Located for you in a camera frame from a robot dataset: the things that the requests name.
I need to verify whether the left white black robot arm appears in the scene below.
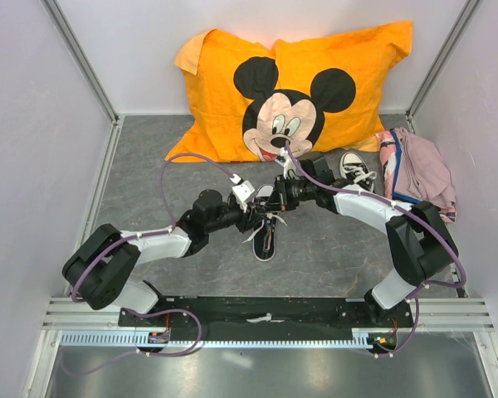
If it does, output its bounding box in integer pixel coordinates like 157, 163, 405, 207
62, 184, 272, 326

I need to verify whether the slotted grey cable duct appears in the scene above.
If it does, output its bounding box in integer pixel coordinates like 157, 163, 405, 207
61, 331, 396, 349

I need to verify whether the aluminium frame post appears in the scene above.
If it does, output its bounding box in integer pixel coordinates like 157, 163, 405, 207
406, 0, 482, 124
41, 0, 120, 124

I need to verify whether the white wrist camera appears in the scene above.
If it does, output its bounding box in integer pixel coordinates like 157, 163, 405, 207
230, 173, 255, 212
276, 147, 299, 179

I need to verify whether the aluminium front rail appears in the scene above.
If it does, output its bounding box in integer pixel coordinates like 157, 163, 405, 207
42, 298, 494, 332

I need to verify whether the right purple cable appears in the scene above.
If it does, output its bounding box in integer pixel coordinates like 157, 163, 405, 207
284, 140, 468, 359

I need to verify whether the pink folded cloth pile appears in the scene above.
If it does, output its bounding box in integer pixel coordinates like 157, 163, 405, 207
376, 128, 457, 223

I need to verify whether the right aluminium frame post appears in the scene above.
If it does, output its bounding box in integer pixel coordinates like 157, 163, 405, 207
406, 0, 482, 124

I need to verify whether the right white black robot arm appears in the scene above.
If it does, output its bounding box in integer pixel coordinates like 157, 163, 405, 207
264, 157, 461, 327

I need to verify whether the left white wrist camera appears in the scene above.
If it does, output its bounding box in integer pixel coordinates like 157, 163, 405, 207
230, 173, 255, 212

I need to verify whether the white shoelace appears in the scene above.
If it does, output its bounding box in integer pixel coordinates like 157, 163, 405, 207
244, 212, 287, 243

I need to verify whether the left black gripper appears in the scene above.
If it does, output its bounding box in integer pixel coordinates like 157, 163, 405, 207
206, 199, 267, 234

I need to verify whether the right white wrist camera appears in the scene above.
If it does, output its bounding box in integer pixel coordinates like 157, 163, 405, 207
276, 147, 299, 179

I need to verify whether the white tape scrap on base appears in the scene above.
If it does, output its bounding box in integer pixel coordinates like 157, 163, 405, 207
247, 313, 285, 324

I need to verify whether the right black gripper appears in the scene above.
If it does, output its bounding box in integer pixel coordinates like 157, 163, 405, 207
261, 174, 315, 213

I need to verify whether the orange Mickey Mouse pillow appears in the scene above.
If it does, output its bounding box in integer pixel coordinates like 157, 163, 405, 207
170, 21, 413, 163

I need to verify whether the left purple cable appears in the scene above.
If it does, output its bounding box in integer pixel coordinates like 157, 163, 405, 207
59, 152, 242, 377

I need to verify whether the black canvas sneaker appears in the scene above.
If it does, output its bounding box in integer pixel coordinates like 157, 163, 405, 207
252, 184, 278, 262

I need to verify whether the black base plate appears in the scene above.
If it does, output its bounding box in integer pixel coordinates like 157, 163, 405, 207
117, 294, 415, 343

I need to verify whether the left aluminium frame post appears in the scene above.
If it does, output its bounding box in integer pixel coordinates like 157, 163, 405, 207
41, 0, 120, 124

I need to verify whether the purple cable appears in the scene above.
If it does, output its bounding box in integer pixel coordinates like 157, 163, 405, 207
59, 152, 242, 377
284, 140, 468, 359

